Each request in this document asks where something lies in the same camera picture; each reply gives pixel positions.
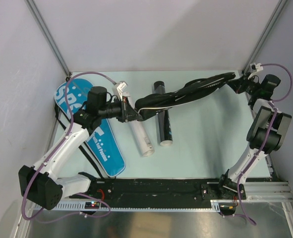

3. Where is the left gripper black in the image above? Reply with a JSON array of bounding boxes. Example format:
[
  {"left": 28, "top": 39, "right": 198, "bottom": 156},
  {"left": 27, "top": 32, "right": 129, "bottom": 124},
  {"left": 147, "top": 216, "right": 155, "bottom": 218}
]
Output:
[{"left": 99, "top": 96, "right": 141, "bottom": 123}]

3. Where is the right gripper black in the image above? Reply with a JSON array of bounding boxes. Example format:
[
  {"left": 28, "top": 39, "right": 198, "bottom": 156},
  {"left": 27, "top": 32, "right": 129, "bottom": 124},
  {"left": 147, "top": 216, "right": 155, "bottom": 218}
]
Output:
[{"left": 226, "top": 72, "right": 261, "bottom": 96}]

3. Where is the black racket bag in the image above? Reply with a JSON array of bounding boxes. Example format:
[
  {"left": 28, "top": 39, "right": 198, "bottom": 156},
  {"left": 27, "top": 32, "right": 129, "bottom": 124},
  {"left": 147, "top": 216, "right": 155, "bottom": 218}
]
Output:
[{"left": 134, "top": 72, "right": 235, "bottom": 120}]

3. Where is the black shuttlecock tube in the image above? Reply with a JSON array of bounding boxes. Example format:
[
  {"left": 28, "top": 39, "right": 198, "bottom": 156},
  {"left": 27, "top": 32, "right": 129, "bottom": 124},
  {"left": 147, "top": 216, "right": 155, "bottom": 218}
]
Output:
[{"left": 154, "top": 81, "right": 173, "bottom": 146}]

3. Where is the white shuttlecock tube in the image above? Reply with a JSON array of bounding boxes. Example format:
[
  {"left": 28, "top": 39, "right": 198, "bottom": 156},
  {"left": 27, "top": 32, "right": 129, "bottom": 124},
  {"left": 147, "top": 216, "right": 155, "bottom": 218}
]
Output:
[{"left": 122, "top": 90, "right": 155, "bottom": 157}]

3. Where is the blue racket bag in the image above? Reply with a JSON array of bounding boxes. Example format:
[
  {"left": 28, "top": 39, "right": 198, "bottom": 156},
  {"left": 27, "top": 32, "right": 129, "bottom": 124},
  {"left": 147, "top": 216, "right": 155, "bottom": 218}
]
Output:
[{"left": 54, "top": 78, "right": 125, "bottom": 177}]

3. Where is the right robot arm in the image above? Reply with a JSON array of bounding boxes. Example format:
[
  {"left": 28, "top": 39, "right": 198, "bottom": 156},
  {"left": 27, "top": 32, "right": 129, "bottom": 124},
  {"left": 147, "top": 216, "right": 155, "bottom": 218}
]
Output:
[{"left": 216, "top": 74, "right": 292, "bottom": 199}]

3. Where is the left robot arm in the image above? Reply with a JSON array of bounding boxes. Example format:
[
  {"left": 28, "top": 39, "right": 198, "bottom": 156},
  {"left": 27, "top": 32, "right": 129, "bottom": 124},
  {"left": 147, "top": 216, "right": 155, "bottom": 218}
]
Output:
[{"left": 18, "top": 86, "right": 141, "bottom": 210}]

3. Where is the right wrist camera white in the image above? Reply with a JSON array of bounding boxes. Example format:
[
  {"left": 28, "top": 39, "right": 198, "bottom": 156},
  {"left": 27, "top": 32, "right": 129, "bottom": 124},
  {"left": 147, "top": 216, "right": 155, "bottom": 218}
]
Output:
[{"left": 249, "top": 63, "right": 264, "bottom": 78}]

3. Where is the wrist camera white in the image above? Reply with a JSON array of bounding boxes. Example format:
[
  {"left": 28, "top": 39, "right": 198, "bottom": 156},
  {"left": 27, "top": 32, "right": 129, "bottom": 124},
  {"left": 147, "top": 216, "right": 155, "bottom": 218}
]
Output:
[
  {"left": 249, "top": 63, "right": 264, "bottom": 78},
  {"left": 113, "top": 81, "right": 127, "bottom": 101}
]

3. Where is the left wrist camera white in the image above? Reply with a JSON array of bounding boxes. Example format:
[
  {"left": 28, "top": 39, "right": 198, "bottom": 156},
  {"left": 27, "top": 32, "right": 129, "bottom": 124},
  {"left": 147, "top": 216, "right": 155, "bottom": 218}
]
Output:
[{"left": 113, "top": 81, "right": 127, "bottom": 101}]

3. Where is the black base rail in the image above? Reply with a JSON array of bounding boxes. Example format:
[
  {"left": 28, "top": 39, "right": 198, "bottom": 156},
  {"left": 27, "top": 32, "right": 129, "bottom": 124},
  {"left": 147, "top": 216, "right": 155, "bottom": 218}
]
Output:
[{"left": 69, "top": 178, "right": 247, "bottom": 210}]

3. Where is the right aluminium frame post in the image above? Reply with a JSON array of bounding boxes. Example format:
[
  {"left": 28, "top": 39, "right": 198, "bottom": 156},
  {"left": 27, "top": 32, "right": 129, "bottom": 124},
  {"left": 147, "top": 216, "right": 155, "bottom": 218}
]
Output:
[{"left": 241, "top": 0, "right": 290, "bottom": 73}]

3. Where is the aluminium frame post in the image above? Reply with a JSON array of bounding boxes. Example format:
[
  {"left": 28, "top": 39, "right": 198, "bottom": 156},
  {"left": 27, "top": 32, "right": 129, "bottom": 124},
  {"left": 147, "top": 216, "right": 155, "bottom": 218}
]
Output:
[
  {"left": 24, "top": 0, "right": 71, "bottom": 78},
  {"left": 241, "top": 0, "right": 290, "bottom": 73}
]

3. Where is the white cable duct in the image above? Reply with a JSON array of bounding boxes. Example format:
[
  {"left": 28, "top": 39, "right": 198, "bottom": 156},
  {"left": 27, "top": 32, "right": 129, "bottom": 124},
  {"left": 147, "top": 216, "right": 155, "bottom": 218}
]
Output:
[{"left": 33, "top": 200, "right": 238, "bottom": 213}]

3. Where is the left aluminium frame post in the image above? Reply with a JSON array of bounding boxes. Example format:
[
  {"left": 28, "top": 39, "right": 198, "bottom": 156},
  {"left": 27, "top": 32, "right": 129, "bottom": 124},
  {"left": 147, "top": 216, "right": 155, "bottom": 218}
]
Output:
[{"left": 24, "top": 0, "right": 71, "bottom": 78}]

